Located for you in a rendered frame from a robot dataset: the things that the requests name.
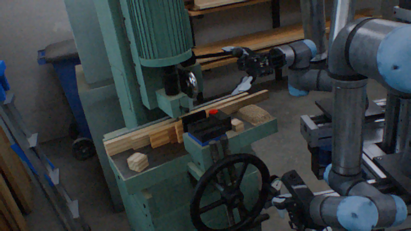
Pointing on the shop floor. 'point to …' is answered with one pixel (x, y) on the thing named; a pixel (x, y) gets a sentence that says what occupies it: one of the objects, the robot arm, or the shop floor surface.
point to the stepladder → (29, 151)
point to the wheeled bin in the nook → (68, 87)
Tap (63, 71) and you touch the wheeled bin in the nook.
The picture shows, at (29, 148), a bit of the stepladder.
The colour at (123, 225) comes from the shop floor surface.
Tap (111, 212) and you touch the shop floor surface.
